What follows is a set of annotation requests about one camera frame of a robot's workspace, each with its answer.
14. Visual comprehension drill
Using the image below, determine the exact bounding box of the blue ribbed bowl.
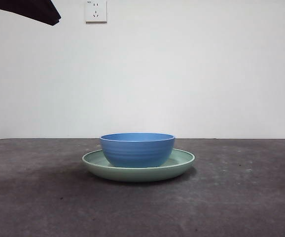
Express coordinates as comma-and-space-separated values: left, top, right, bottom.
99, 132, 177, 167

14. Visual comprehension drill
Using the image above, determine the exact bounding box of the green round plate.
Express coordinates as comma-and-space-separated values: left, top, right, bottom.
81, 148, 196, 183

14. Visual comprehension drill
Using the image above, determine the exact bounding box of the white wall socket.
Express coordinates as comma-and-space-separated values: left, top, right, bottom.
85, 0, 108, 25

